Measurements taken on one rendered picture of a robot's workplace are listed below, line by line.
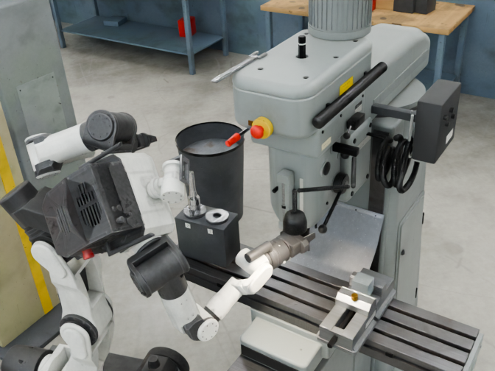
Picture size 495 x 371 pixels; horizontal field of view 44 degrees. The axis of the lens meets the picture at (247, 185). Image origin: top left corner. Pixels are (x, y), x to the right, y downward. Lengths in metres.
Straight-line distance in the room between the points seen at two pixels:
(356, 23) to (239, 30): 5.37
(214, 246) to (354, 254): 0.56
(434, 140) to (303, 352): 0.86
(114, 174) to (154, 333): 2.00
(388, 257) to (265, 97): 1.12
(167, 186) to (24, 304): 2.14
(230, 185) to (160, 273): 2.42
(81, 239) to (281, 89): 0.68
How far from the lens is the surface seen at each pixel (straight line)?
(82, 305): 2.14
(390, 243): 2.52
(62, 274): 2.02
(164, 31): 7.64
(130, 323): 3.68
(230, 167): 4.01
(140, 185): 1.76
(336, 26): 1.92
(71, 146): 1.87
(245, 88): 1.68
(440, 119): 1.96
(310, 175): 1.88
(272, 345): 2.25
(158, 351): 2.67
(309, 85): 1.63
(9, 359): 2.62
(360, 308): 2.10
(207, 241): 2.36
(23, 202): 1.99
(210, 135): 4.35
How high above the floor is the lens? 2.53
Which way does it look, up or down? 32 degrees down
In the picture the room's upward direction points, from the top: 4 degrees counter-clockwise
